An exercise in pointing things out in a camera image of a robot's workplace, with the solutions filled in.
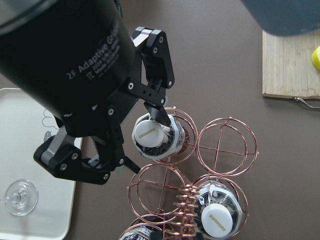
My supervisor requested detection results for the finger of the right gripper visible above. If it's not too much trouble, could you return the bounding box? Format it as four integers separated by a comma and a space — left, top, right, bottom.
131, 26, 175, 127
33, 107, 140, 185

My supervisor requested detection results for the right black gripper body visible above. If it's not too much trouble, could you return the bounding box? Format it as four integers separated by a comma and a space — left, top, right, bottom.
0, 0, 166, 148

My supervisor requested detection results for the copper wire bottle basket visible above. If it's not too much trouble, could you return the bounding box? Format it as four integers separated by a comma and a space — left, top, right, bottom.
120, 107, 259, 240

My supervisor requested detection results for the tea bottle one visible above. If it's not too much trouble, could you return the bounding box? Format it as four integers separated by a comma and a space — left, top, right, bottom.
131, 113, 190, 160

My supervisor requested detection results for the tea bottle three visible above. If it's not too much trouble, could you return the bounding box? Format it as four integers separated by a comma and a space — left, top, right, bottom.
118, 222, 164, 240

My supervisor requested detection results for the tea bottle two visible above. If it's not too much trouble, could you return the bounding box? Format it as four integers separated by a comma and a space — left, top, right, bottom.
194, 179, 243, 240

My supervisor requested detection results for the white rabbit tray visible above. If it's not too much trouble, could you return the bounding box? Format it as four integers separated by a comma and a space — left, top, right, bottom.
0, 88, 76, 240

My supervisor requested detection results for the clear wine glass on tray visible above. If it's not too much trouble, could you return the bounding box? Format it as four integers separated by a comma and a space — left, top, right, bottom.
0, 179, 39, 217

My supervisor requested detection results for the bamboo cutting board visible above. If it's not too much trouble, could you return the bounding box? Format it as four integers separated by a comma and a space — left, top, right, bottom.
262, 31, 320, 99

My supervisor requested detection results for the lemon half slice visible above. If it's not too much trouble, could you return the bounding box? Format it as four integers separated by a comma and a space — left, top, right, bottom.
311, 46, 320, 71

